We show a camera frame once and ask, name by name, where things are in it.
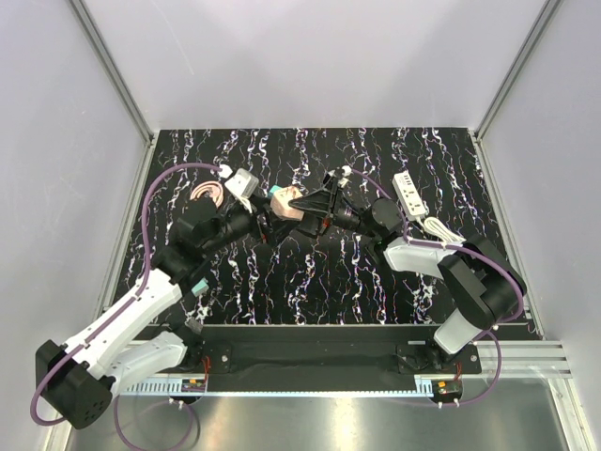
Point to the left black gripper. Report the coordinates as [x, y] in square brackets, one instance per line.
[269, 232]

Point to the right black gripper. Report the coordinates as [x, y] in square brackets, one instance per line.
[324, 202]

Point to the pink cube socket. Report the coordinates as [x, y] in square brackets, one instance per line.
[280, 203]

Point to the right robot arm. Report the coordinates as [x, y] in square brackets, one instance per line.
[485, 288]

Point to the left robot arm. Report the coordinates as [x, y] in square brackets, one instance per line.
[82, 376]

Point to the teal plug adapter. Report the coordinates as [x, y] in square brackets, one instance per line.
[273, 190]

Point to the mint plug adapter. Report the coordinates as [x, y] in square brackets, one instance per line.
[200, 288]

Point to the white power strip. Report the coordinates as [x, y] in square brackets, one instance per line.
[411, 201]

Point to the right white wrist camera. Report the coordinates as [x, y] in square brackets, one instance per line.
[341, 174]

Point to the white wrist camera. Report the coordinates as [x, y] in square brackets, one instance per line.
[242, 185]
[341, 174]

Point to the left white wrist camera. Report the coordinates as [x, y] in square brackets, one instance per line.
[242, 185]

